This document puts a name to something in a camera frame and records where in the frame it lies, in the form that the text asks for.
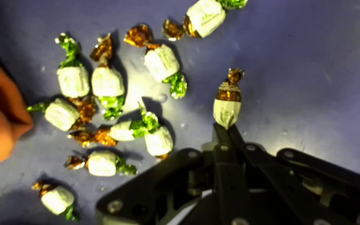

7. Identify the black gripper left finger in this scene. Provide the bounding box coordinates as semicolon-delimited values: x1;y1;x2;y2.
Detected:
95;122;253;225

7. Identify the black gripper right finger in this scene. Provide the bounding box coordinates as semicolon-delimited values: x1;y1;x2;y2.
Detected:
229;123;360;225

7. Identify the green gold white candy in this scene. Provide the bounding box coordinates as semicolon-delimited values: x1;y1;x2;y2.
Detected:
66;117;149;148
25;96;99;132
123;22;189;101
211;67;245;131
140;108;175;161
54;32;93;100
161;0;249;42
30;180;81;222
64;148;139;178
89;32;128;121

